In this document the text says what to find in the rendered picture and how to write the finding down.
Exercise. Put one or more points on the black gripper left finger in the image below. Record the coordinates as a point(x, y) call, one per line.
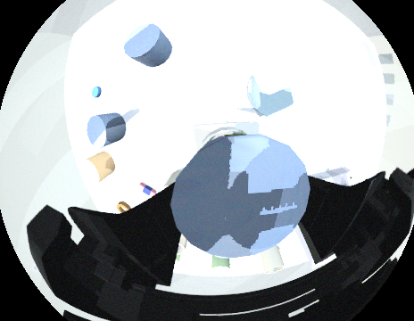
point(147, 233)

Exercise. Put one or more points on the orange ring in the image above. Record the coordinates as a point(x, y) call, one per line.
point(121, 205)

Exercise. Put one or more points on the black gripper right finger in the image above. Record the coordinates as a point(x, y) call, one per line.
point(330, 211)

